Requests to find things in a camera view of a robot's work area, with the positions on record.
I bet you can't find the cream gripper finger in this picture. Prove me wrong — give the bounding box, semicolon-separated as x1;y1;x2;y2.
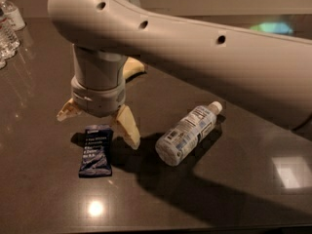
112;104;140;150
57;98;82;122

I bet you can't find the blue rxbar wrapper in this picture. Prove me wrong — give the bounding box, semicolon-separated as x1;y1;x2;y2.
78;124;113;178

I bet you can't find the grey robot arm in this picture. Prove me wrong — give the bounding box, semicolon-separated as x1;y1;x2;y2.
48;0;312;139

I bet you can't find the yellow sponge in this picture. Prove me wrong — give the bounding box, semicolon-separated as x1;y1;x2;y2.
123;58;145;80

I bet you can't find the lying clear plastic bottle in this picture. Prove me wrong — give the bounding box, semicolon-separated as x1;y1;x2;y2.
155;101;222;167

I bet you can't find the clear water bottle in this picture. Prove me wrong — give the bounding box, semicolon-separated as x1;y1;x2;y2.
0;9;20;59

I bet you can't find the white label bottle upright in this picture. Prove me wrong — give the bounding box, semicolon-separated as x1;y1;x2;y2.
0;0;25;31

